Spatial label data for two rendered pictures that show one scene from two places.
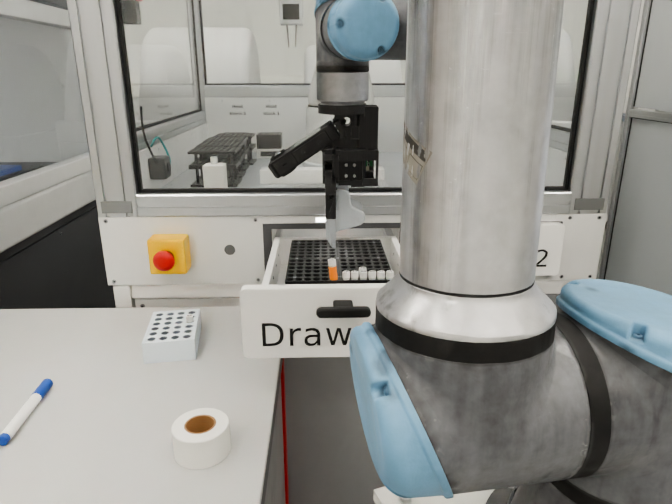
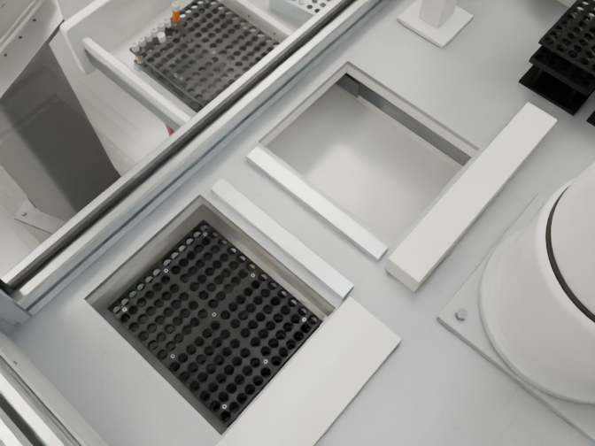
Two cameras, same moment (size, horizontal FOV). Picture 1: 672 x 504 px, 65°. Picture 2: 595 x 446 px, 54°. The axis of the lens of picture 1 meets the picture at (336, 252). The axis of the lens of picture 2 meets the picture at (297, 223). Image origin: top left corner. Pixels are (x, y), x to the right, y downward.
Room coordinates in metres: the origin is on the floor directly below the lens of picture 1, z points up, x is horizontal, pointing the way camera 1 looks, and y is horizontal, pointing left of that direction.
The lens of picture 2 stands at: (1.47, -0.40, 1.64)
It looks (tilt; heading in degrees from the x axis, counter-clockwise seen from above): 64 degrees down; 133
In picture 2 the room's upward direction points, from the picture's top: straight up
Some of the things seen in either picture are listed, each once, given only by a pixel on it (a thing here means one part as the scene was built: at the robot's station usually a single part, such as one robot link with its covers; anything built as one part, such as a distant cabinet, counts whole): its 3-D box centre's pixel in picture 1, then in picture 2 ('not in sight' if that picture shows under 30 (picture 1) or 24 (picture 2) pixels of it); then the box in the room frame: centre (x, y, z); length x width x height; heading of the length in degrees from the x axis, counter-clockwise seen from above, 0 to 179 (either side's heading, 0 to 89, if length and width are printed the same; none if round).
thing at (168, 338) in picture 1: (173, 334); not in sight; (0.84, 0.29, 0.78); 0.12 x 0.08 x 0.04; 10
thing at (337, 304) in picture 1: (343, 308); not in sight; (0.67, -0.01, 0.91); 0.07 x 0.04 x 0.01; 92
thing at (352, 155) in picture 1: (347, 145); not in sight; (0.80, -0.02, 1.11); 0.09 x 0.08 x 0.12; 91
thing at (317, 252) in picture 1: (337, 274); not in sight; (0.90, 0.00, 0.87); 0.22 x 0.18 x 0.06; 2
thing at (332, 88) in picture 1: (342, 88); not in sight; (0.80, -0.01, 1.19); 0.08 x 0.08 x 0.05
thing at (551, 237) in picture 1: (490, 249); not in sight; (1.03, -0.31, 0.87); 0.29 x 0.02 x 0.11; 92
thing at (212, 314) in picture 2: not in sight; (217, 321); (1.23, -0.31, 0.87); 0.22 x 0.18 x 0.06; 2
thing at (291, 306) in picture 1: (342, 320); not in sight; (0.70, -0.01, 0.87); 0.29 x 0.02 x 0.11; 92
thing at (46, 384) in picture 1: (26, 409); not in sight; (0.64, 0.43, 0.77); 0.14 x 0.02 x 0.02; 5
